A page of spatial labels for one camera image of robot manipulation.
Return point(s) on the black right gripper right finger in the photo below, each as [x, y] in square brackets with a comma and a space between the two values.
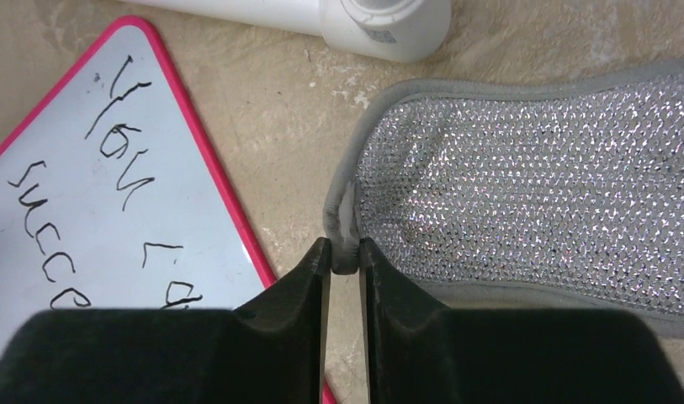
[422, 351]

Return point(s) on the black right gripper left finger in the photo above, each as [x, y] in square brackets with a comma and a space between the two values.
[269, 350]

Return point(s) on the pink framed whiteboard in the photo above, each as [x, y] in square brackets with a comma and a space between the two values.
[112, 196]

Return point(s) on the silver sparkly scrub pad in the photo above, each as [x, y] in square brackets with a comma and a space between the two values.
[561, 195]

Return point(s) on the white PVC pipe frame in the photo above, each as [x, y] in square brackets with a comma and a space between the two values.
[404, 31]

